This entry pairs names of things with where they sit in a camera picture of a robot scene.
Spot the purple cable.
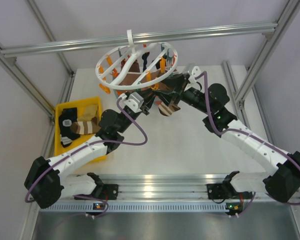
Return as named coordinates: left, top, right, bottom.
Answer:
left=193, top=71, right=300, bottom=206
left=24, top=96, right=148, bottom=203

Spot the black sock with patch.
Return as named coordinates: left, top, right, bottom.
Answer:
left=58, top=107, right=80, bottom=148

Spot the brown hanging sock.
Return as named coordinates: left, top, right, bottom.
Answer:
left=111, top=62, right=172, bottom=92

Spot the white round sock hanger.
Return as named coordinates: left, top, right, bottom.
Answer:
left=95, top=29, right=178, bottom=94

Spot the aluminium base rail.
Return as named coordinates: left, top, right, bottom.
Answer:
left=39, top=173, right=300, bottom=213

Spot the aluminium top crossbar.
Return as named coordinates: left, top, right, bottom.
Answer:
left=0, top=21, right=278, bottom=58

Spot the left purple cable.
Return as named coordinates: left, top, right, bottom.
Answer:
left=24, top=96, right=148, bottom=203

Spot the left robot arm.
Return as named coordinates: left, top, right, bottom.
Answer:
left=24, top=89, right=155, bottom=209

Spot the brown striped sock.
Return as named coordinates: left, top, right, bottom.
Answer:
left=70, top=120, right=101, bottom=135
left=158, top=102, right=181, bottom=117

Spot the tan beige sock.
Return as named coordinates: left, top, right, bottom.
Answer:
left=77, top=104, right=99, bottom=122

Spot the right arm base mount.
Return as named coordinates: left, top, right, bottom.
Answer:
left=206, top=183, right=230, bottom=200

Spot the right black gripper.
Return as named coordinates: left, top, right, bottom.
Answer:
left=152, top=73, right=213, bottom=115

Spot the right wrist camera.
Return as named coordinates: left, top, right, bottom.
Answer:
left=182, top=63, right=201, bottom=84

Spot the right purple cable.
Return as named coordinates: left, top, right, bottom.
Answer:
left=193, top=71, right=300, bottom=206

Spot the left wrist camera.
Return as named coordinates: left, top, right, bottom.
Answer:
left=123, top=92, right=144, bottom=113

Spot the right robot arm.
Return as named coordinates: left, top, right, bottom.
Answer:
left=153, top=72, right=300, bottom=204

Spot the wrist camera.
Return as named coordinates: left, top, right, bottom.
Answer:
left=123, top=92, right=144, bottom=113
left=182, top=63, right=201, bottom=84

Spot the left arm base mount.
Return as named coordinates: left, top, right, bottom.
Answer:
left=93, top=184, right=119, bottom=201

